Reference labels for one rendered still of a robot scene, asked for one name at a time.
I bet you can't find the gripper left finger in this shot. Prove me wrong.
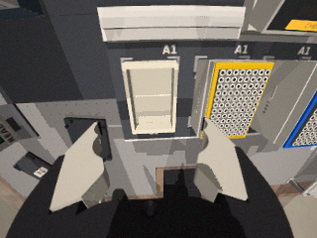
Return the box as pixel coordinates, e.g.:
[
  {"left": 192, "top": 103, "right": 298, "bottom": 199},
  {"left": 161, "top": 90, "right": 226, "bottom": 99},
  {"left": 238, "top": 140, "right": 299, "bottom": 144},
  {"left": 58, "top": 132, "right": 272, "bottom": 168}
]
[{"left": 5, "top": 122, "right": 110, "bottom": 238}]

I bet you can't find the yellow tip rack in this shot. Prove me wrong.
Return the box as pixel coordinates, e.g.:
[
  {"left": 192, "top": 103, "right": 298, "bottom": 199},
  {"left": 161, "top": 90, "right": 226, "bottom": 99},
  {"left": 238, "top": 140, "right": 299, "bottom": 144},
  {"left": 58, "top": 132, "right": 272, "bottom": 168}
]
[{"left": 190, "top": 59, "right": 274, "bottom": 140}]

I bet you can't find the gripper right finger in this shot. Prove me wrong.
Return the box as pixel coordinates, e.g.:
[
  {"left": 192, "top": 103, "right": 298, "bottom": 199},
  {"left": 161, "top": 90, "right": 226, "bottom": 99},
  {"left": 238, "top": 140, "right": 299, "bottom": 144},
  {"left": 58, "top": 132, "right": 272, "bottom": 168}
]
[{"left": 193, "top": 117, "right": 294, "bottom": 238}]

